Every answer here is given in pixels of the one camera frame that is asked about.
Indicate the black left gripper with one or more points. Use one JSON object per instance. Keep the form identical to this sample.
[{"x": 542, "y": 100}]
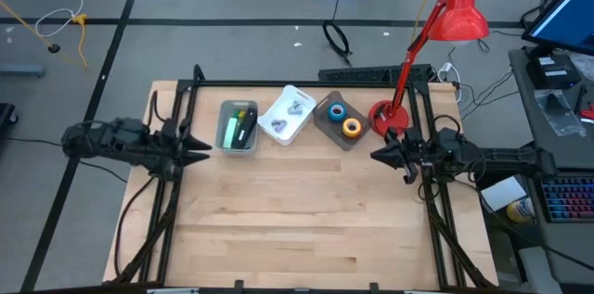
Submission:
[{"x": 171, "y": 150}]

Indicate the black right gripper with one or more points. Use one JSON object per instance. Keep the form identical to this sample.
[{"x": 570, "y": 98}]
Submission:
[{"x": 415, "y": 152}]

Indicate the mint green stapler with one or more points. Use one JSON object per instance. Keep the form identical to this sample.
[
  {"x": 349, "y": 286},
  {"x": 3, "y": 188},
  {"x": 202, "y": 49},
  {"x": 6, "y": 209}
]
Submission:
[{"x": 229, "y": 134}]

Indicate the clear translucent plastic bin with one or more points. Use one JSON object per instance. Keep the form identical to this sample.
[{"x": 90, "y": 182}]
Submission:
[{"x": 219, "y": 113}]

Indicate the yellow tape roll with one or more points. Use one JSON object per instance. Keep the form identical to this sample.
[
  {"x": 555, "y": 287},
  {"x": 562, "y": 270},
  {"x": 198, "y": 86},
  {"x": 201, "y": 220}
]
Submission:
[{"x": 345, "y": 128}]

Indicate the black stapler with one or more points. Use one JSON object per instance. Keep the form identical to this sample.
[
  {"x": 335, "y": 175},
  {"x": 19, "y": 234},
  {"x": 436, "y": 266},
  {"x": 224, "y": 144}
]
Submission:
[{"x": 248, "y": 129}]

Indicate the blue tape roll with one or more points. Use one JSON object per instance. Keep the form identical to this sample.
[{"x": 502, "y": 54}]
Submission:
[{"x": 331, "y": 112}]

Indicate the silver staple remover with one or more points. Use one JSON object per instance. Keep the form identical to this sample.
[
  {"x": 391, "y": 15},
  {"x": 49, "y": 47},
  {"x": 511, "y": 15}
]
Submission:
[{"x": 278, "y": 125}]

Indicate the white plastic bin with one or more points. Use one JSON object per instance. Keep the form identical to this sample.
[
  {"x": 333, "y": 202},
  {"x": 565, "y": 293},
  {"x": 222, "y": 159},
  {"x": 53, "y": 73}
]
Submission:
[{"x": 297, "y": 127}]

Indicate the white small clip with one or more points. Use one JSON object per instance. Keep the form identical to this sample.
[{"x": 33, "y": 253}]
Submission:
[{"x": 294, "y": 107}]

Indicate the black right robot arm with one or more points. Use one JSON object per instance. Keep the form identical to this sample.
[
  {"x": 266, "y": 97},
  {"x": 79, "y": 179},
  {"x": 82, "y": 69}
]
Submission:
[{"x": 506, "y": 159}]

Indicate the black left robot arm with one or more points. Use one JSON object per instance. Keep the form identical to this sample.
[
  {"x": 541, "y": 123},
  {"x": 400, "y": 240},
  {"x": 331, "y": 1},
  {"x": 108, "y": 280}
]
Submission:
[{"x": 116, "y": 143}]

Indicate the smoky grey translucent bin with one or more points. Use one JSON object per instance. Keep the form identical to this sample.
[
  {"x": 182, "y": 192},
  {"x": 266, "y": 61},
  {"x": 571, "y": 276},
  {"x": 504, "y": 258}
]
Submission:
[{"x": 325, "y": 131}]

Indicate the black perforated box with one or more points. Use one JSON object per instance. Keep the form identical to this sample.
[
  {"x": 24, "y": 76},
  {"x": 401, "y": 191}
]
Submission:
[{"x": 352, "y": 74}]

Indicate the white power adapter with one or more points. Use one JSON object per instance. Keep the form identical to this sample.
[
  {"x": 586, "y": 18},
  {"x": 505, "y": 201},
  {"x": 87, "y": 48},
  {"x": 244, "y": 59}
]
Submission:
[{"x": 446, "y": 70}]

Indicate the white paper sheet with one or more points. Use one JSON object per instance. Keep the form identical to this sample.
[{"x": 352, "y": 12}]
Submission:
[{"x": 503, "y": 192}]

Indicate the yellow bottle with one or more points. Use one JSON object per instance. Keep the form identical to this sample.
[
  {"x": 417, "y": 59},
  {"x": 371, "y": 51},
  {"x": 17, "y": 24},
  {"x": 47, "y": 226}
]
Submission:
[{"x": 520, "y": 210}]

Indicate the red desk lamp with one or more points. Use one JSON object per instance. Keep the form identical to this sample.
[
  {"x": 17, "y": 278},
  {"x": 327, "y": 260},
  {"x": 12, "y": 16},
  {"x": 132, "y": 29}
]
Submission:
[{"x": 459, "y": 11}]

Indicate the clear plastic bag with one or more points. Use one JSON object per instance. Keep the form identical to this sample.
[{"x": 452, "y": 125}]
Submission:
[{"x": 557, "y": 108}]

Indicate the black mini computer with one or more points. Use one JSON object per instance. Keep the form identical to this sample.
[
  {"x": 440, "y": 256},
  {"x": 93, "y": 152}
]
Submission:
[{"x": 552, "y": 71}]

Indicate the backlit black keyboard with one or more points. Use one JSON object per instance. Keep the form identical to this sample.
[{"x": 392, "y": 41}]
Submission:
[{"x": 568, "y": 199}]

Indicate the dark grey side desk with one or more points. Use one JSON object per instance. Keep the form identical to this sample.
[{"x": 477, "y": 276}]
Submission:
[{"x": 580, "y": 155}]

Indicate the grey desk foot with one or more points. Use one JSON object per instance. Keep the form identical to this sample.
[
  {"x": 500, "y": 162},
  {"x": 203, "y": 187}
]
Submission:
[{"x": 21, "y": 70}]

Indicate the black caster base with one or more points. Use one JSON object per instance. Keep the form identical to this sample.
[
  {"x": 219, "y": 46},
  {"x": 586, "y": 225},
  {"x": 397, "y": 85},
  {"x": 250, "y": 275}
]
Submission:
[{"x": 5, "y": 115}]

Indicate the red tool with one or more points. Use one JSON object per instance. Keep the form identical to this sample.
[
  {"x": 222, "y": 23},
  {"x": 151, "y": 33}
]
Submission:
[{"x": 588, "y": 113}]

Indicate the computer monitor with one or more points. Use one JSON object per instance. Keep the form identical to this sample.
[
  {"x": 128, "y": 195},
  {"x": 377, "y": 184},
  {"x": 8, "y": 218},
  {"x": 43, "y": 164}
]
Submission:
[{"x": 568, "y": 20}]

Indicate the black aluminium table frame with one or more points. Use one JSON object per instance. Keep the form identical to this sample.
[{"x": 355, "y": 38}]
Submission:
[{"x": 260, "y": 84}]

